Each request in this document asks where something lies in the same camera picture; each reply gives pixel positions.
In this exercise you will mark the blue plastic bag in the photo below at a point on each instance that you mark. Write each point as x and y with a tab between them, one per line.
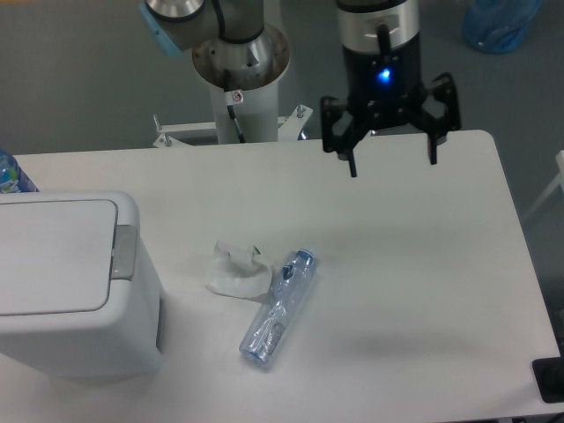
498	27

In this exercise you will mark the white frame at right edge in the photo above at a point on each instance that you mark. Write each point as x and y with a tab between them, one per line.
549	196

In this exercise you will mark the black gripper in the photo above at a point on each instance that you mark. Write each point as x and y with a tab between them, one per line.
396	87

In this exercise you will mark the black clamp at table edge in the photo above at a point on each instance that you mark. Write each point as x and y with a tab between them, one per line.
549	376

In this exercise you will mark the clear empty plastic bottle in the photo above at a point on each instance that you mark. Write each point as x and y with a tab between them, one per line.
283	301

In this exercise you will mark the blue labelled water bottle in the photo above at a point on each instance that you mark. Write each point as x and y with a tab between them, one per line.
13	178

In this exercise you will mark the crumpled white paper wrapper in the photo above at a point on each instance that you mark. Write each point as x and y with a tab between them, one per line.
240	273

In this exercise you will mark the white trash can lid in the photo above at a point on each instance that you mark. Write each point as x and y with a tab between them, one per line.
56	256

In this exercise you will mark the grey trash can push button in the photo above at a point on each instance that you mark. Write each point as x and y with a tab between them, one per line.
124	252

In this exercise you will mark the white trash can body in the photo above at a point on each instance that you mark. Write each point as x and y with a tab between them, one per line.
120	338

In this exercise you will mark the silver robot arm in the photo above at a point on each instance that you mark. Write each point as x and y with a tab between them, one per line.
368	27

